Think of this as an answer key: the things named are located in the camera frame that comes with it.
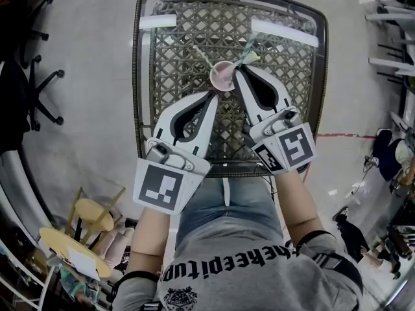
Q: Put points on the wicker glass-top table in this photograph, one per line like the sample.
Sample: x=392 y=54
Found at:
x=181 y=60

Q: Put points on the yellow round side table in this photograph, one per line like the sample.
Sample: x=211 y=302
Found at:
x=58 y=241

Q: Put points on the person's grey sweatshirt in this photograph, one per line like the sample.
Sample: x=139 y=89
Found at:
x=227 y=271

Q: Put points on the person's right forearm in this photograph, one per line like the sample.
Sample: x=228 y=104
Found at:
x=300 y=202

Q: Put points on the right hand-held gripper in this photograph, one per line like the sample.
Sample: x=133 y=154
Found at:
x=291 y=141

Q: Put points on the yellow wooden stool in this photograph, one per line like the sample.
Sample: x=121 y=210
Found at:
x=94 y=212

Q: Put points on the striped straw with flower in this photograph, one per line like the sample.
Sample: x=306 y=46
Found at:
x=249 y=49

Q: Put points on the black office chair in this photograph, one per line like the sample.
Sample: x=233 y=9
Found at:
x=32 y=8
x=35 y=96

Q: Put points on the pale plain straw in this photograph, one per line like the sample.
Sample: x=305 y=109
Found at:
x=204 y=57

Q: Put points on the white desk frame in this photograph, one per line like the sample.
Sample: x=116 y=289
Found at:
x=394 y=28

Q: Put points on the person's left forearm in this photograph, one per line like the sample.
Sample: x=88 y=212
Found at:
x=152 y=235

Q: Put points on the white paper sheet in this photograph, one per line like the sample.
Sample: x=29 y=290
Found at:
x=82 y=262

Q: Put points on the person's blue jeans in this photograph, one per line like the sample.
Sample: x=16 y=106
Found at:
x=227 y=202

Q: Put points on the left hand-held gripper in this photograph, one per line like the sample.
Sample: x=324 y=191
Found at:
x=162 y=186

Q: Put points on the pink cup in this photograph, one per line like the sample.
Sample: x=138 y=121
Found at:
x=222 y=76

